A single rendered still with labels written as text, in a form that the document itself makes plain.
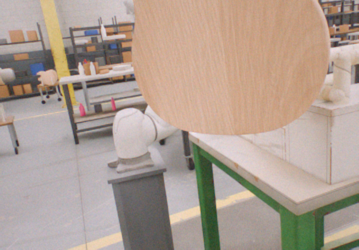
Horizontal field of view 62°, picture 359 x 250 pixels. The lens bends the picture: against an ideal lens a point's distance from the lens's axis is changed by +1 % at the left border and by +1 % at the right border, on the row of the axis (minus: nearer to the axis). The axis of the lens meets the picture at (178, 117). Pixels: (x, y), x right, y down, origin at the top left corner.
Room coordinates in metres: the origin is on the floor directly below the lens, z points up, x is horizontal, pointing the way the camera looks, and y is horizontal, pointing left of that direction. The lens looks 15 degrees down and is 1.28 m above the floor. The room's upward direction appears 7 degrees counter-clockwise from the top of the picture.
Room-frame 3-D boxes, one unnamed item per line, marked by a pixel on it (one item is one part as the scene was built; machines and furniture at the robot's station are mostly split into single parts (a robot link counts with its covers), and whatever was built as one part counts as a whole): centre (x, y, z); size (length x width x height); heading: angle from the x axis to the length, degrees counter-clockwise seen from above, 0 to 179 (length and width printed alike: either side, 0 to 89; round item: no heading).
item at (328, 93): (0.65, -0.33, 1.12); 0.11 x 0.03 x 0.03; 18
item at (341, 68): (0.61, -0.35, 1.15); 0.03 x 0.03 x 0.09
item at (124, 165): (1.37, 0.27, 0.73); 0.22 x 0.18 x 0.06; 101
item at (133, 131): (1.39, 0.24, 0.87); 0.18 x 0.16 x 0.22; 130
